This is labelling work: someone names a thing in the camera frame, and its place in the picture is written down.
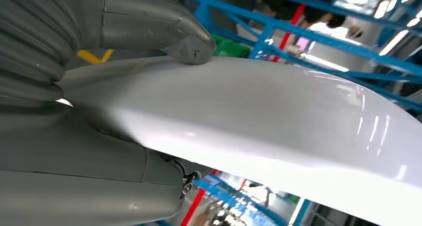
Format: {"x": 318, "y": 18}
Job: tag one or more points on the right robot hand grey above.
{"x": 82, "y": 185}

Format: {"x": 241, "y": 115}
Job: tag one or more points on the blue metal shelf rack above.
{"x": 262, "y": 39}

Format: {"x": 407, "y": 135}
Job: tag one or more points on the green plastic crate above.
{"x": 230, "y": 48}

